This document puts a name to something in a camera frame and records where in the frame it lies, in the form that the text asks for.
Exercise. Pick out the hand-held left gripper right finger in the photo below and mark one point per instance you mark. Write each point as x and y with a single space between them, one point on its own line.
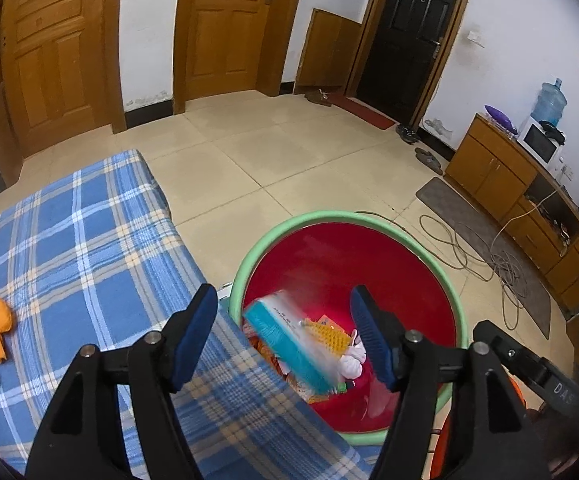
369 330

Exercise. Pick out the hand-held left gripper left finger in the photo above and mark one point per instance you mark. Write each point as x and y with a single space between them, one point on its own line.
194 330

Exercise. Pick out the yellow foam fruit net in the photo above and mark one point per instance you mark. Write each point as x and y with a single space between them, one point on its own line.
332 340

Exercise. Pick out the white and teal medicine box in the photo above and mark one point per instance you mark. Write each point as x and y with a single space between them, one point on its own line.
279 330

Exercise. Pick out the red basin with green rim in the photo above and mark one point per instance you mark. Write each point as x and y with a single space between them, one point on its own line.
329 255

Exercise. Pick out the orange snack packet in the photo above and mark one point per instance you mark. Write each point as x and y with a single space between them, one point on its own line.
299 387

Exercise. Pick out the blue plaid tablecloth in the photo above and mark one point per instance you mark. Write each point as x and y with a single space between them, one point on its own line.
94 260

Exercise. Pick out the grey floor mat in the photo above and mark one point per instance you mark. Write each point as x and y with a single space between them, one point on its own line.
469 220

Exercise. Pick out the brown slippers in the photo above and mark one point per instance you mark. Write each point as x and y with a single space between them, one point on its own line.
428 161

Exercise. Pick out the wooden sideboard cabinet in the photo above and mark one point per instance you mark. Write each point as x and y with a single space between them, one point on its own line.
489 170

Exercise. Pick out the red doormat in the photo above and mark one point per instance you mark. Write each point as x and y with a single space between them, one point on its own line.
364 110

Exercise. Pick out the brown shoes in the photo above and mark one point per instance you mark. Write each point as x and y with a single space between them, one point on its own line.
319 97

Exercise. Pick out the purple cloth item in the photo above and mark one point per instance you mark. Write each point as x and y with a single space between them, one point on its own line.
499 116

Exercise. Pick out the white microwave oven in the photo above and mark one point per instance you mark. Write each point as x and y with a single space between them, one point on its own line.
537 142

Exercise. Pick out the blue water bottle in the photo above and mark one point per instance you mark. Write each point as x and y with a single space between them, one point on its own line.
549 105

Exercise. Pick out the wooden panelled door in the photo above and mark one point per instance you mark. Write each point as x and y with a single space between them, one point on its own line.
49 60
229 35

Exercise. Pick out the black entrance door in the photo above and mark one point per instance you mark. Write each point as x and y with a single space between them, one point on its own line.
404 35

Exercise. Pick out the low wooden wall panel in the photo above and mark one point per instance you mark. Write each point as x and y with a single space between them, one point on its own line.
327 50

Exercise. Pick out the white wall switch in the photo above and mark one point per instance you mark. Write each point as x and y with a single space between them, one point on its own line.
474 38

